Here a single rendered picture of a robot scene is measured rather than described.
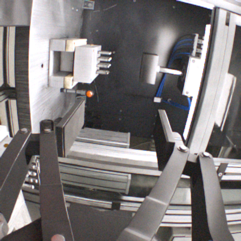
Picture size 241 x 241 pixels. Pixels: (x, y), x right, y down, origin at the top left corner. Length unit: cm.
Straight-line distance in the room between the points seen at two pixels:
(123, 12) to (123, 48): 15
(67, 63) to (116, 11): 33
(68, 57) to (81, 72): 10
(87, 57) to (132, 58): 33
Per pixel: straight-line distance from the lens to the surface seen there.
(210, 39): 45
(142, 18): 82
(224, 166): 55
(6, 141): 43
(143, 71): 58
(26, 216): 64
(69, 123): 17
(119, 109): 88
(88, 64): 53
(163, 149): 16
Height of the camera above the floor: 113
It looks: 1 degrees down
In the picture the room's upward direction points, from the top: 98 degrees clockwise
